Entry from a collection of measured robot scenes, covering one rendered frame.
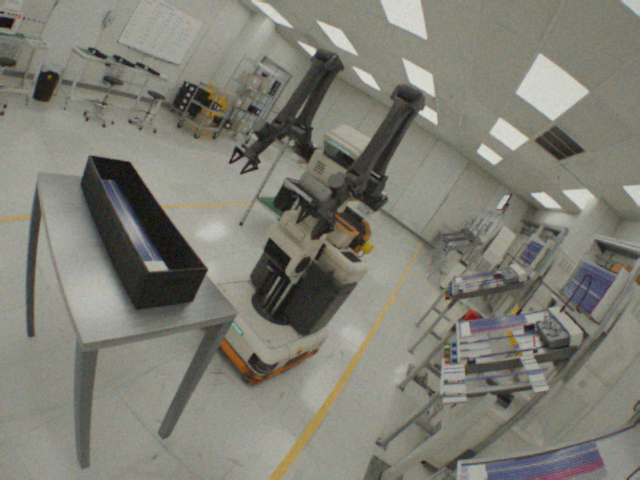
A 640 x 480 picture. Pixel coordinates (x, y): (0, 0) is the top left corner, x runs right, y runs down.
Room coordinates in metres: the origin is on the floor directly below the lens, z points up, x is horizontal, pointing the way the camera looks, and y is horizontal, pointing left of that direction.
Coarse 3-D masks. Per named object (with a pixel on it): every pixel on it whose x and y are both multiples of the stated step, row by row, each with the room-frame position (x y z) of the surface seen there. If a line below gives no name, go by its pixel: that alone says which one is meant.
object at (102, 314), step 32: (64, 192) 0.66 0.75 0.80; (32, 224) 0.62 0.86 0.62; (64, 224) 0.56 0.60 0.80; (32, 256) 0.63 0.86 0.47; (64, 256) 0.47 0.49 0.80; (96, 256) 0.56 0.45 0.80; (32, 288) 0.64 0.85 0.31; (64, 288) 0.40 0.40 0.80; (96, 288) 0.48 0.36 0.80; (32, 320) 0.64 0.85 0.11; (96, 320) 0.41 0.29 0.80; (128, 320) 0.47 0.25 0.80; (160, 320) 0.53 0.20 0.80; (192, 320) 0.60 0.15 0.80; (224, 320) 0.70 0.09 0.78; (96, 352) 0.37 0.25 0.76; (192, 384) 0.72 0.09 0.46
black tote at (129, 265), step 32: (96, 160) 0.78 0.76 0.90; (96, 192) 0.68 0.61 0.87; (128, 192) 0.87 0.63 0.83; (96, 224) 0.65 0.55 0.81; (160, 224) 0.76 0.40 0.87; (128, 256) 0.55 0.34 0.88; (160, 256) 0.72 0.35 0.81; (192, 256) 0.69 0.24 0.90; (128, 288) 0.53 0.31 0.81; (160, 288) 0.55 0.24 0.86; (192, 288) 0.64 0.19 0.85
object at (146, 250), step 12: (108, 180) 0.82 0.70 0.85; (108, 192) 0.76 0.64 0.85; (120, 192) 0.81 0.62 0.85; (120, 204) 0.75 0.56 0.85; (120, 216) 0.70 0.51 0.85; (132, 216) 0.74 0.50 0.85; (132, 228) 0.70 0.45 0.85; (132, 240) 0.65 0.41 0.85; (144, 240) 0.69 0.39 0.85; (144, 252) 0.65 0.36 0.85; (156, 252) 0.68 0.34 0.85; (156, 264) 0.64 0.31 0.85
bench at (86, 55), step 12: (72, 48) 2.99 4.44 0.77; (84, 60) 2.90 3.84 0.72; (96, 60) 3.06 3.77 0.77; (108, 60) 3.30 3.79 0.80; (132, 72) 3.77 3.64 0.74; (144, 72) 3.94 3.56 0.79; (72, 84) 2.89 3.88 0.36; (144, 84) 4.69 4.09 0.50; (168, 84) 4.54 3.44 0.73; (120, 108) 3.84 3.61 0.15; (132, 108) 4.07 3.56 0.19; (156, 108) 4.53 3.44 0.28
